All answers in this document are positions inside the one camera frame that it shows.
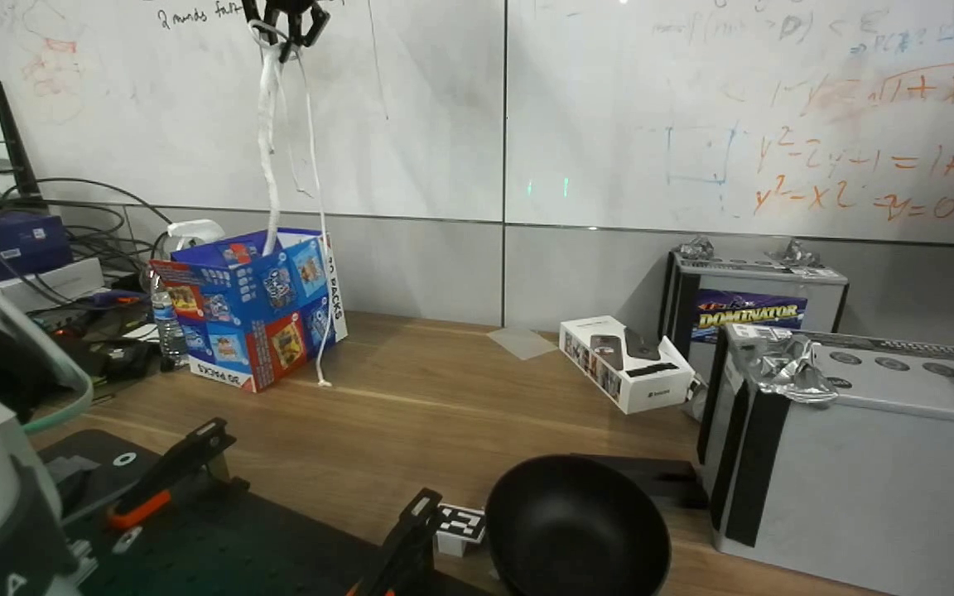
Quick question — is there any black cable bundle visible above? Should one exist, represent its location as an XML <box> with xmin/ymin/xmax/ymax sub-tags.
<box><xmin>0</xmin><ymin>177</ymin><xmax>176</xmax><ymax>312</ymax></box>

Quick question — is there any black power adapter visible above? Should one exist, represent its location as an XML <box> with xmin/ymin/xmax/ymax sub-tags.
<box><xmin>60</xmin><ymin>328</ymin><xmax>165</xmax><ymax>385</ymax></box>

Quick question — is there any black clamp orange trigger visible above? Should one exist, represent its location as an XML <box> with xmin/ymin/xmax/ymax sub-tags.
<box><xmin>60</xmin><ymin>415</ymin><xmax>240</xmax><ymax>536</ymax></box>

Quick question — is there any thin white rope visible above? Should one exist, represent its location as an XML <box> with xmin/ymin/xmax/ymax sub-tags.
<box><xmin>296</xmin><ymin>51</ymin><xmax>336</xmax><ymax>394</ymax></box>

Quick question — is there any blue printed cardboard box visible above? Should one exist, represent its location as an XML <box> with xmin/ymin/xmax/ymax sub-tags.
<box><xmin>146</xmin><ymin>226</ymin><xmax>350</xmax><ymax>396</ymax></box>

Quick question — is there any thick white rope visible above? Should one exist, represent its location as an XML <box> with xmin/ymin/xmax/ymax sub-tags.
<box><xmin>257</xmin><ymin>39</ymin><xmax>285</xmax><ymax>262</ymax></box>

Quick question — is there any black white fiducial tag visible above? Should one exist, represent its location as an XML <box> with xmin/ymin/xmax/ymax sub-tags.
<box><xmin>432</xmin><ymin>498</ymin><xmax>491</xmax><ymax>561</ymax></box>

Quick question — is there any black perforated mat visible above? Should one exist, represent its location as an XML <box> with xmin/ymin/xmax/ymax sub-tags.
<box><xmin>40</xmin><ymin>428</ymin><xmax>481</xmax><ymax>596</ymax></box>

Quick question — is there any large silver toaster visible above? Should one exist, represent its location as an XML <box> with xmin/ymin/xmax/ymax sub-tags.
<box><xmin>697</xmin><ymin>320</ymin><xmax>954</xmax><ymax>596</ymax></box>

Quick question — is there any dark blue device box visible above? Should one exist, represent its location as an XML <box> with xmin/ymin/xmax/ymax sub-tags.
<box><xmin>0</xmin><ymin>211</ymin><xmax>78</xmax><ymax>284</ymax></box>

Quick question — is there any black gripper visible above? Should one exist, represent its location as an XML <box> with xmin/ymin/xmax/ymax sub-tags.
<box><xmin>240</xmin><ymin>0</ymin><xmax>336</xmax><ymax>62</ymax></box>

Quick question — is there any small open white box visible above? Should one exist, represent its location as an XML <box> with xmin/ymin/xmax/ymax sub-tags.
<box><xmin>557</xmin><ymin>315</ymin><xmax>702</xmax><ymax>416</ymax></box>

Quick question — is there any black frying pan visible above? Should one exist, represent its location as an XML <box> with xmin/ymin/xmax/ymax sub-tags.
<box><xmin>485</xmin><ymin>455</ymin><xmax>673</xmax><ymax>596</ymax></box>

